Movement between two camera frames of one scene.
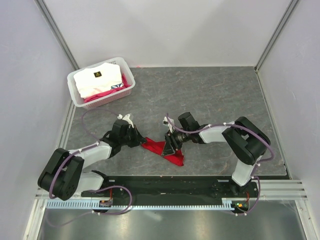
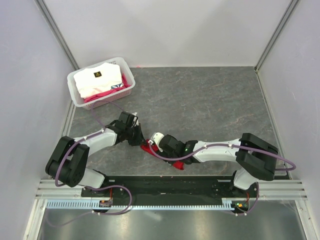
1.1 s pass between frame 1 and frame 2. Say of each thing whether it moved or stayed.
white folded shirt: stayed
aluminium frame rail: stayed
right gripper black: moved
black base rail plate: stayed
